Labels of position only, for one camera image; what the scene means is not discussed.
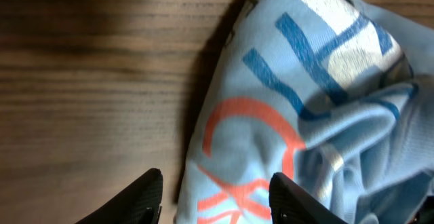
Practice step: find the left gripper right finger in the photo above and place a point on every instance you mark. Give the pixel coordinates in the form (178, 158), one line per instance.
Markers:
(291, 204)

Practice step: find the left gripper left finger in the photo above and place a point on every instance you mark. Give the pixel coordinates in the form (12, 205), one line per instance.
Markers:
(138, 203)

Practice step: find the light blue t-shirt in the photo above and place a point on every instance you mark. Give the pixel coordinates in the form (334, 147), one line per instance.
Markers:
(335, 94)

